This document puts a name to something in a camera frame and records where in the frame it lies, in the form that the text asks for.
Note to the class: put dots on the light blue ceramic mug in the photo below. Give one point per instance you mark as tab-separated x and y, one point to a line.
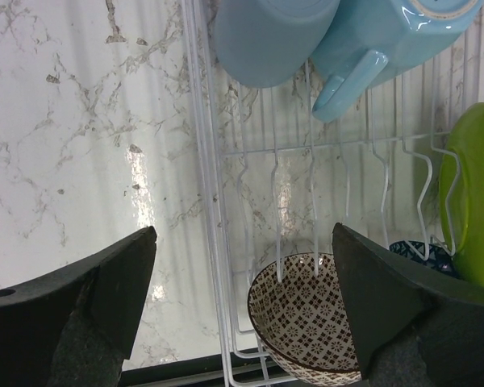
371	42

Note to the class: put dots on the lime green plate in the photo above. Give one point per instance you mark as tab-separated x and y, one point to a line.
461	192

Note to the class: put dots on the white wire dish rack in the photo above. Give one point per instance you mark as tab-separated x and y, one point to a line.
276	180

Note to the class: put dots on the brown patterned bowl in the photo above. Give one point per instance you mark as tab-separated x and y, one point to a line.
301	320

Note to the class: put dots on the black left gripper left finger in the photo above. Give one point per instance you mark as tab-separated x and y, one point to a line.
75	326

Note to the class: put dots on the light blue tumbler cup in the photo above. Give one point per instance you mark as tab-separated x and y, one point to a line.
262	44

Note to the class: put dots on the blue and red patterned bowl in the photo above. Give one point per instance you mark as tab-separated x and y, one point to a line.
435	257

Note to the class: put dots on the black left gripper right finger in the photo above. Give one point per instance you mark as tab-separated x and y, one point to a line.
411	326

